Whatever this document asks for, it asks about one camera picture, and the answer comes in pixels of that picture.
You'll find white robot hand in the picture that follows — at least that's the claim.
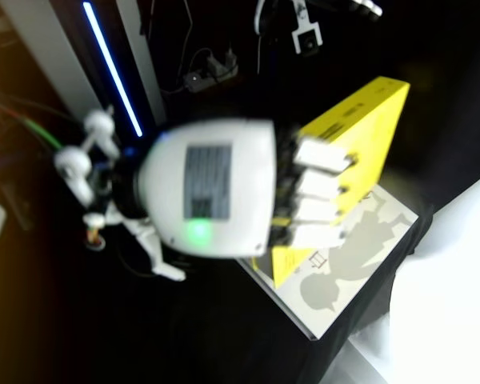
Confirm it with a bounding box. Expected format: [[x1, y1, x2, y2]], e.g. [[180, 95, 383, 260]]
[[138, 118, 360, 259], [345, 0, 384, 18]]

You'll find yellow hardcover book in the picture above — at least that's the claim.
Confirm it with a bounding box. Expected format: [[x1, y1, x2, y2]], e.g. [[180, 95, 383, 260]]
[[251, 75, 411, 290]]

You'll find white power strip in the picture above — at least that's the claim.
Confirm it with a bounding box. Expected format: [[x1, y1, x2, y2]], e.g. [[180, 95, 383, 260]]
[[182, 55, 239, 94]]

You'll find black table cloth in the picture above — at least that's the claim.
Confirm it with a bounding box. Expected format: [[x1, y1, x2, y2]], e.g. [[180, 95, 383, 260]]
[[43, 51, 480, 384]]

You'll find blue white light strip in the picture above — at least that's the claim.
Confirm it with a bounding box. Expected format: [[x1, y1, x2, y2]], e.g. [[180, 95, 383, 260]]
[[82, 1, 144, 138]]

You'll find white hardcover book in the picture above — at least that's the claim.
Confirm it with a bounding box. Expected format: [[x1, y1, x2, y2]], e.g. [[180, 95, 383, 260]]
[[238, 184, 420, 342]]

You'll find white fabric sheet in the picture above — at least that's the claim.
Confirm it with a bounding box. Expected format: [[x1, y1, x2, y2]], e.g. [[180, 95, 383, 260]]
[[331, 166, 480, 384]]

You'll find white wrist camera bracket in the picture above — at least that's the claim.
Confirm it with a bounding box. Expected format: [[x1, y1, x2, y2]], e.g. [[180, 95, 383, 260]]
[[290, 0, 325, 58]]

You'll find white frame post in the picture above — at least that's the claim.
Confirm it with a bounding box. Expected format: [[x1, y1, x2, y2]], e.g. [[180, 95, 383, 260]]
[[0, 0, 105, 121]]

